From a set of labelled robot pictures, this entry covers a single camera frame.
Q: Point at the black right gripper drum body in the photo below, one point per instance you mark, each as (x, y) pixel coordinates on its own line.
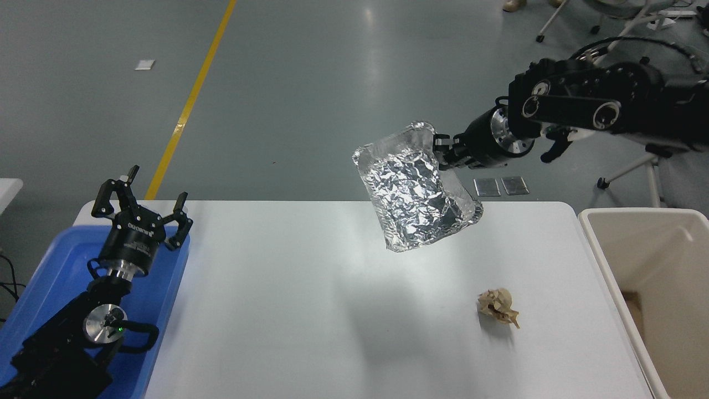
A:
(479, 147)

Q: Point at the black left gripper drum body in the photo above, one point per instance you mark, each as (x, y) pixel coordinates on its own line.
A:
(134, 238)

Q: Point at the foil tray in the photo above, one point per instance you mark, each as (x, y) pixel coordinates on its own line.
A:
(410, 194)

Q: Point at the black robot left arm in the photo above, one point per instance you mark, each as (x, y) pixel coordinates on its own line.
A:
(61, 343)

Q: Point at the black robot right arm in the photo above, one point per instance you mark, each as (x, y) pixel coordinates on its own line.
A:
(609, 100)

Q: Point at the silver floor plate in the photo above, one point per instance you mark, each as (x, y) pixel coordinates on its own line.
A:
(487, 188)
(515, 186)

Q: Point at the blue plastic tray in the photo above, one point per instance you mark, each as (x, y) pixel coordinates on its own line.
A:
(50, 266)

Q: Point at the yellow floor tape line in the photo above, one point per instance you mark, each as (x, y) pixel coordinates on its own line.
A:
(188, 105)

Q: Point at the white side table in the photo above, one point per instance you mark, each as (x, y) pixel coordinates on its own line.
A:
(8, 194)

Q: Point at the white paper scrap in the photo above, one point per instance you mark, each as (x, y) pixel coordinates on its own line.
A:
(144, 65)

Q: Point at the person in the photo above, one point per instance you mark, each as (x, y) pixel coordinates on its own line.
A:
(514, 4)

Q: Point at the white wheeled office chair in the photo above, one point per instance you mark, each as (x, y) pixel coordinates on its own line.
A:
(554, 19)

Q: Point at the crumpled tan paper ball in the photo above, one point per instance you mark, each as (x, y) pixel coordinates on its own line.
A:
(497, 306)

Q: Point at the white office chair with armrest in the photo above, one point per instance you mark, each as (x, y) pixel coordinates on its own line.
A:
(637, 166)

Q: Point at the large pale bin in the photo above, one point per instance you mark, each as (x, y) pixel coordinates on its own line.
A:
(648, 255)

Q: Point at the white power strip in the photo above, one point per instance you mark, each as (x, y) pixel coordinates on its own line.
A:
(678, 13)

